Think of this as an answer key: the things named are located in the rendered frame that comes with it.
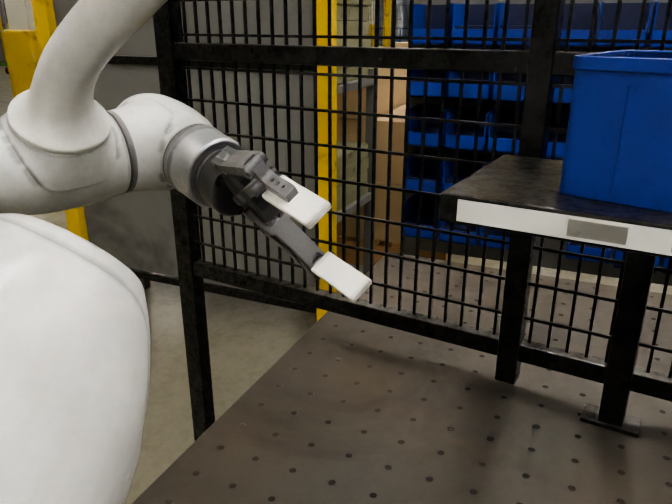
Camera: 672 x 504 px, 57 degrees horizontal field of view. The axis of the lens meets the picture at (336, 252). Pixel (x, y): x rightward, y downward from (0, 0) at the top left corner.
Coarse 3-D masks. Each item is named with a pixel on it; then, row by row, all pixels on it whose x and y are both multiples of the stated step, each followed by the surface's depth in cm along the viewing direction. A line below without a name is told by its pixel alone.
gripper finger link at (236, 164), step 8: (232, 152) 64; (240, 152) 62; (248, 152) 60; (256, 152) 58; (216, 160) 64; (232, 160) 62; (240, 160) 60; (248, 160) 59; (264, 160) 58; (224, 168) 63; (232, 168) 60; (240, 168) 58; (248, 168) 57; (248, 176) 58
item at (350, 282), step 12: (324, 264) 69; (336, 264) 69; (348, 264) 68; (324, 276) 68; (336, 276) 68; (348, 276) 67; (360, 276) 67; (336, 288) 67; (348, 288) 66; (360, 288) 66
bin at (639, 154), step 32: (576, 64) 56; (608, 64) 54; (640, 64) 53; (576, 96) 57; (608, 96) 55; (640, 96) 54; (576, 128) 58; (608, 128) 56; (640, 128) 54; (576, 160) 59; (608, 160) 57; (640, 160) 55; (576, 192) 59; (608, 192) 57; (640, 192) 56
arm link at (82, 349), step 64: (0, 256) 29; (64, 256) 31; (0, 320) 28; (64, 320) 29; (128, 320) 32; (0, 384) 27; (64, 384) 28; (128, 384) 32; (0, 448) 26; (64, 448) 28; (128, 448) 32
